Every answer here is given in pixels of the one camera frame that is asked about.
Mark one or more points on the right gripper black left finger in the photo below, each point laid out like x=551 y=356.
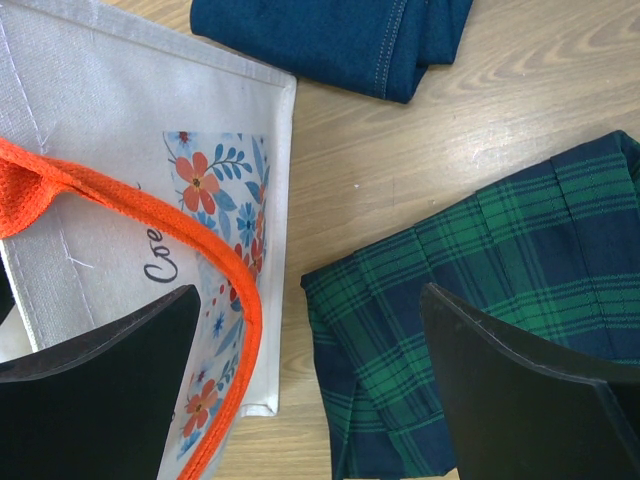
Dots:
x=99 y=406

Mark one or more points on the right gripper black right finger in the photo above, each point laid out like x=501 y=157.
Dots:
x=520 y=407

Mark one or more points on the beige canvas tote bag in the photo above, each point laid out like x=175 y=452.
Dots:
x=136 y=160

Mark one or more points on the green plaid folded cloth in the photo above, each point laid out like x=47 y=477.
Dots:
x=552 y=249

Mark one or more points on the dark blue folded jeans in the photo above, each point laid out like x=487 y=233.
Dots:
x=377 y=48

